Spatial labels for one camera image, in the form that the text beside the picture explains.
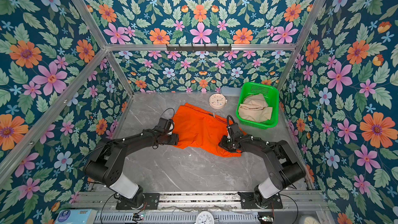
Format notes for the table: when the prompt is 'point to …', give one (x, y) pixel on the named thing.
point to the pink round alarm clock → (217, 101)
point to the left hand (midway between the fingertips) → (176, 134)
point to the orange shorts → (197, 128)
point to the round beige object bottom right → (310, 221)
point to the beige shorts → (255, 108)
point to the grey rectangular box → (231, 91)
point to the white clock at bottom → (204, 217)
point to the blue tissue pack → (75, 216)
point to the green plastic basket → (271, 95)
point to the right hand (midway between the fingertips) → (219, 144)
